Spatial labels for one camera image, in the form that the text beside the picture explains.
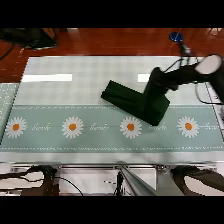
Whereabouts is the black cable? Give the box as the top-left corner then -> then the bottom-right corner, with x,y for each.
54,176 -> 85,197

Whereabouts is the silver frame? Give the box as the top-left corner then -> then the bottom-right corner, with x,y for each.
0,160 -> 224,197

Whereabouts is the dark green shirt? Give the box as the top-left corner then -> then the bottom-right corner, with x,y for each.
100,67 -> 171,127

